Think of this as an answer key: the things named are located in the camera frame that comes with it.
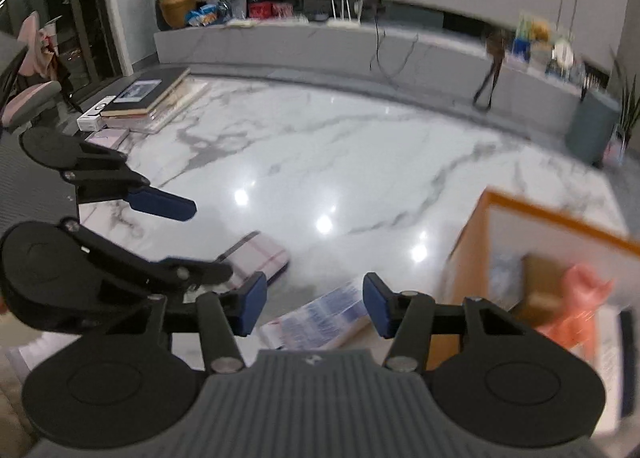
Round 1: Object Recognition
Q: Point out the pastel woven handbag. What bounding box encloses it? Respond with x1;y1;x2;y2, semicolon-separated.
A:
602;130;626;168

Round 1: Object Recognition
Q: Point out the teddy bear toy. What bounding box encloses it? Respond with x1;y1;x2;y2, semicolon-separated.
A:
529;21;550;44

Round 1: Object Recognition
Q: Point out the pink small case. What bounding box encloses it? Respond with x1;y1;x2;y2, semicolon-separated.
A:
86;128;129;149

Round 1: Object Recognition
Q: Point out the brown kraft paper box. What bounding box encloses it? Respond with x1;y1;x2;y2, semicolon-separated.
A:
510;253;568;327

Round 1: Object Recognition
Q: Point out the blue white printed package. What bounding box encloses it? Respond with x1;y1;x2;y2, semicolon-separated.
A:
257;282;370;351

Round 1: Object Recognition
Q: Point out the grey pedal trash bin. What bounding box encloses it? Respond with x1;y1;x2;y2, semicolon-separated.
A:
565;89;620;166

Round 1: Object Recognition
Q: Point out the white wifi router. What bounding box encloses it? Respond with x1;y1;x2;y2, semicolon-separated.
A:
326;0;364;28

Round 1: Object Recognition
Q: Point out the green potted plant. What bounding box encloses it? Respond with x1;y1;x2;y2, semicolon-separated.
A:
608;50;639;146

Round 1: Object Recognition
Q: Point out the gold vase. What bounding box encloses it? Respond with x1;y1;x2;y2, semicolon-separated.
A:
160;0;196;29

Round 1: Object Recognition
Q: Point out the white round hand fan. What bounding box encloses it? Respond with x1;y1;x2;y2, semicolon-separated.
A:
552;39;575;70

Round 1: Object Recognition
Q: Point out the brown camera bag with strap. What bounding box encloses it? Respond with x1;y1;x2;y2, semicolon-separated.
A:
472;28;510;113

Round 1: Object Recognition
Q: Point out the pink office chair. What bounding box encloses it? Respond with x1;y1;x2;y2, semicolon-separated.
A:
1;11;62;131

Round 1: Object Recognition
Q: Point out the black power cable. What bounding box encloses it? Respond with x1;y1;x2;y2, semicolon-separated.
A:
368;12;420;89

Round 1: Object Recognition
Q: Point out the black cover book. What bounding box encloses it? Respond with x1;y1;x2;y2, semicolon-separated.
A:
101;67;190;117

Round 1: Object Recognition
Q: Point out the plaid glasses case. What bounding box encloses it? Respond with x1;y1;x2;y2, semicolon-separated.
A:
213;231;291;293

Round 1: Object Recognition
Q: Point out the orange cardboard box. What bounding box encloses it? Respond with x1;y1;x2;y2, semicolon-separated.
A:
442;189;639;436

